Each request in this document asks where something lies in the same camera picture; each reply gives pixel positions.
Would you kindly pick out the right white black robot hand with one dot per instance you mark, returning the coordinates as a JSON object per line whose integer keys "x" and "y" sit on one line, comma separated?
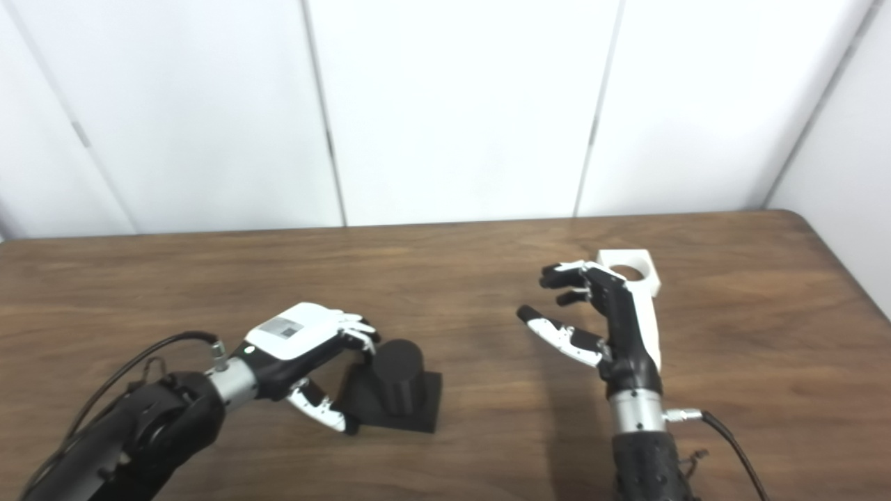
{"x": 623, "y": 327}

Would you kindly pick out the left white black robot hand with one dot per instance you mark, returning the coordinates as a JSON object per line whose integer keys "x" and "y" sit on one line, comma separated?
{"x": 292, "y": 334}

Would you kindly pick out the white square piece with hole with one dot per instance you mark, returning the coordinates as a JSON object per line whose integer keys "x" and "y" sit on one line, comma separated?
{"x": 647, "y": 278}

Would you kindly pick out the black peg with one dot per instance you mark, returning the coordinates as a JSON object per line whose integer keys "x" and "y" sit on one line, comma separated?
{"x": 397, "y": 383}

